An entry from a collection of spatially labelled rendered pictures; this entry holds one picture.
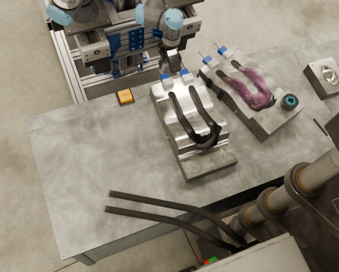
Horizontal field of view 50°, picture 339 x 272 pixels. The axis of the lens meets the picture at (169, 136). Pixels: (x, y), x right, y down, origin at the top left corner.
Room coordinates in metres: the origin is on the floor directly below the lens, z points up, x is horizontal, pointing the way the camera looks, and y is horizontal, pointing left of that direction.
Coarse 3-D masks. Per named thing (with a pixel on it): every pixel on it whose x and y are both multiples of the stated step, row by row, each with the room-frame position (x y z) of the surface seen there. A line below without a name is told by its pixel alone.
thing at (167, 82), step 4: (160, 76) 0.99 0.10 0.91; (164, 76) 0.99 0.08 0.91; (168, 76) 1.00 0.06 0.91; (164, 80) 0.96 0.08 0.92; (168, 80) 0.96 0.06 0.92; (172, 80) 0.97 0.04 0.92; (164, 84) 0.93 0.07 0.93; (168, 84) 0.94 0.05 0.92; (172, 84) 0.95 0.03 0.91; (164, 88) 0.93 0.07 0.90; (168, 88) 0.94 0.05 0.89
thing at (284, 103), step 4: (284, 96) 0.99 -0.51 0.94; (288, 96) 0.99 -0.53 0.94; (292, 96) 1.00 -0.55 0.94; (284, 100) 0.96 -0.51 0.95; (288, 100) 0.99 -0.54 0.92; (292, 100) 0.98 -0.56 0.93; (296, 100) 0.98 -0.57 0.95; (280, 104) 0.96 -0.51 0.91; (284, 104) 0.95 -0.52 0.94; (288, 104) 0.95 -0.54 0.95; (292, 104) 0.95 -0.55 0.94; (296, 104) 0.96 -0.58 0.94; (284, 108) 0.94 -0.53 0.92; (288, 108) 0.93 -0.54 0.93; (292, 108) 0.93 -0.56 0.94
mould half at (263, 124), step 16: (224, 64) 1.17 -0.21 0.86; (240, 64) 1.19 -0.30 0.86; (256, 64) 1.19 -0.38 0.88; (272, 80) 1.11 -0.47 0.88; (224, 96) 0.98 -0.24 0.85; (240, 112) 0.90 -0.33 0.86; (256, 112) 0.91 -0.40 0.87; (272, 112) 0.91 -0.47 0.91; (288, 112) 0.92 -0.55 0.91; (256, 128) 0.83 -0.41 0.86; (272, 128) 0.82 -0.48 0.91
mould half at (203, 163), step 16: (176, 80) 0.99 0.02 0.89; (160, 96) 0.88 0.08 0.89; (176, 96) 0.90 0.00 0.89; (208, 96) 0.94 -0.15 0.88; (160, 112) 0.81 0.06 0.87; (192, 112) 0.83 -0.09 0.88; (208, 112) 0.85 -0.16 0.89; (176, 128) 0.72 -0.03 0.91; (208, 128) 0.74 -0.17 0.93; (224, 128) 0.76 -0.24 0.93; (176, 144) 0.64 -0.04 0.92; (192, 144) 0.65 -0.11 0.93; (224, 144) 0.71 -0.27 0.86; (192, 160) 0.60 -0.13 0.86; (208, 160) 0.61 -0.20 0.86; (224, 160) 0.63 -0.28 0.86; (192, 176) 0.52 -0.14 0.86
